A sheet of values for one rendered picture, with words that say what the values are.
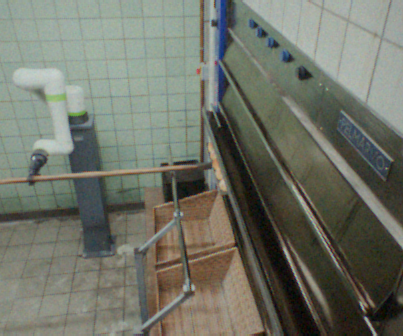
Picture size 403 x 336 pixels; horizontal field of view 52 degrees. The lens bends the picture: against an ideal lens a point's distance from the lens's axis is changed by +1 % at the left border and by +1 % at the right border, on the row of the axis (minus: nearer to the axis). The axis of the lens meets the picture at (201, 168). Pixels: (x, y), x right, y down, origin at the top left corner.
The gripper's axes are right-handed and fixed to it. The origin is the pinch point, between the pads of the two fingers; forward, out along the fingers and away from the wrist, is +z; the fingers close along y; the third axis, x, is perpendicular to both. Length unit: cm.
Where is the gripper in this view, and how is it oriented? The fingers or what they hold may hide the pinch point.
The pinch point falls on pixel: (31, 178)
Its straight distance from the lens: 248.9
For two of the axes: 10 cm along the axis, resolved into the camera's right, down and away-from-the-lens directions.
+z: 1.4, 5.3, -8.3
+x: -9.9, 0.7, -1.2
